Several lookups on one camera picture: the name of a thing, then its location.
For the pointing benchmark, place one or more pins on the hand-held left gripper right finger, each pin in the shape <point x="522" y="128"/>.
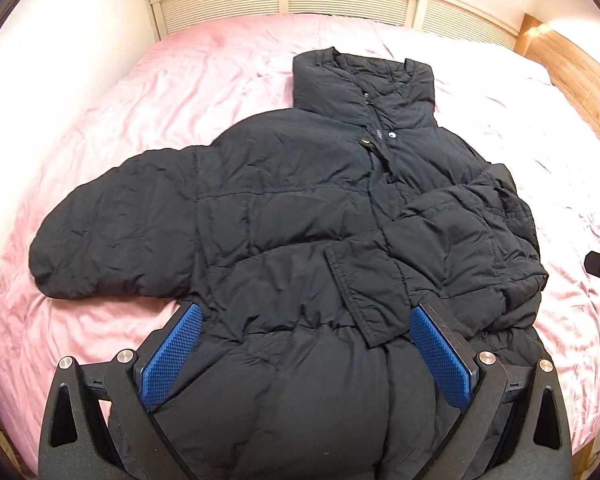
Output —
<point x="440" y="355"/>

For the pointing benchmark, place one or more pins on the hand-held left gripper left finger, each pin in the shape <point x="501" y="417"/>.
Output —
<point x="172" y="355"/>

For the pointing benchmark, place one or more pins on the black puffer jacket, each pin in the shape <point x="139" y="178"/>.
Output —
<point x="290" y="220"/>

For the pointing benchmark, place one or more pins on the wooden headboard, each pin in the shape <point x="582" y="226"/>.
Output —
<point x="575" y="65"/>

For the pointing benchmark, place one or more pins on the pink bed blanket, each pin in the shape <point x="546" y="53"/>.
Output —
<point x="180" y="85"/>

